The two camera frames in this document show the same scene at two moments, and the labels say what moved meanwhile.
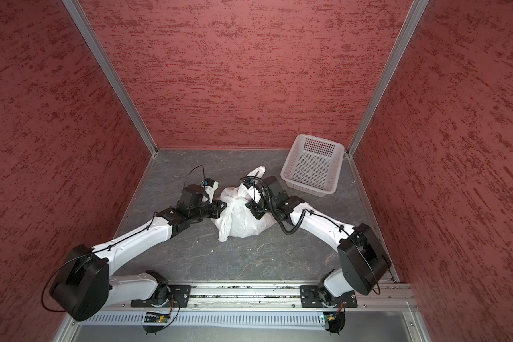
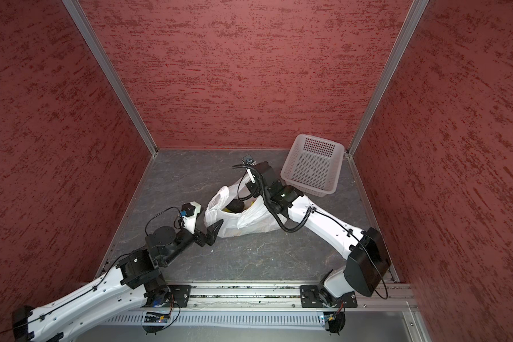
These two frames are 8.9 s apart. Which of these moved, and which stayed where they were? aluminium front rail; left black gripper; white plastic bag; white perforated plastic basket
Moved: left black gripper
Stayed: aluminium front rail; white perforated plastic basket; white plastic bag
